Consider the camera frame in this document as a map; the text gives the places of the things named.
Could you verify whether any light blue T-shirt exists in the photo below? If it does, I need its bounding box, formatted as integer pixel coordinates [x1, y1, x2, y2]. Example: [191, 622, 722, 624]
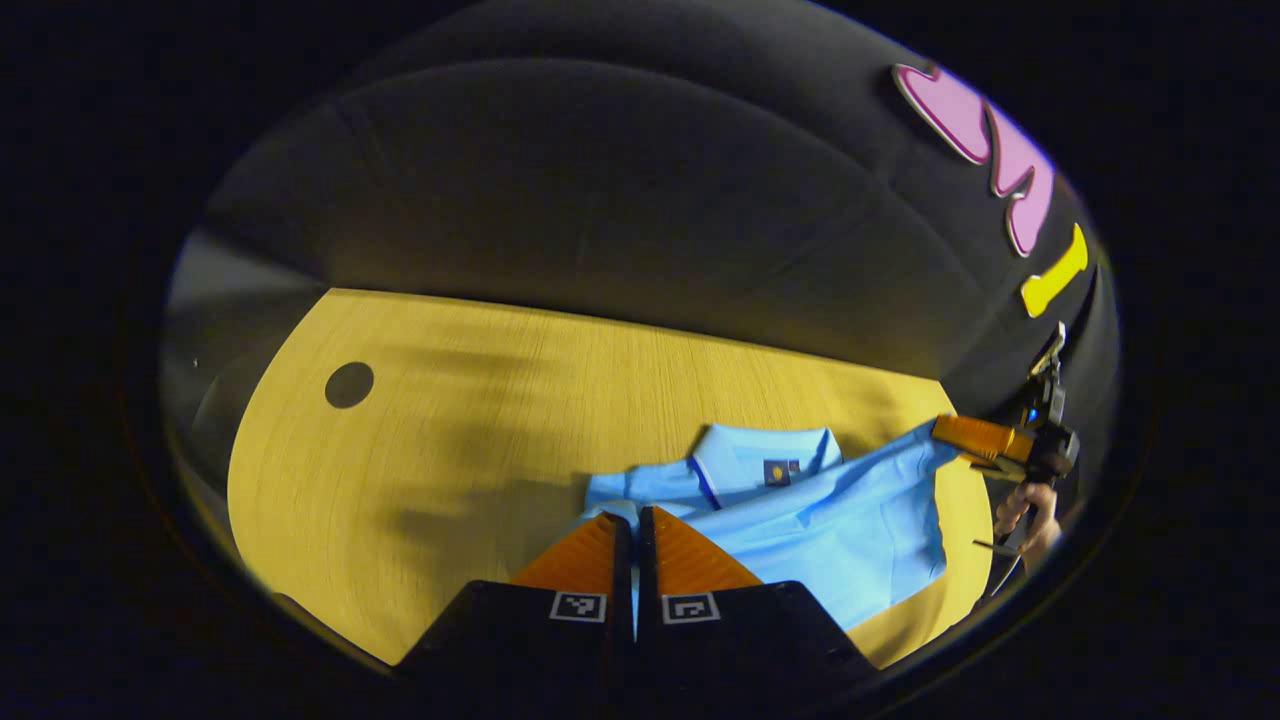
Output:
[583, 420, 966, 633]

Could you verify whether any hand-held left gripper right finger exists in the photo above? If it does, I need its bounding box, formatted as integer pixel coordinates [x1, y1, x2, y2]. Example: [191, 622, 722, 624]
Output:
[638, 505, 881, 691]

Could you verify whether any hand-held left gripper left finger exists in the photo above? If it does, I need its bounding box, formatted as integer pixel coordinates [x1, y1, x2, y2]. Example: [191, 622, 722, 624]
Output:
[395, 512, 634, 691]

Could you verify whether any black backdrop cloth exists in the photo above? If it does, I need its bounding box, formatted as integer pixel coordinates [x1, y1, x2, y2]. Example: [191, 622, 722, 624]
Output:
[160, 0, 1121, 481]

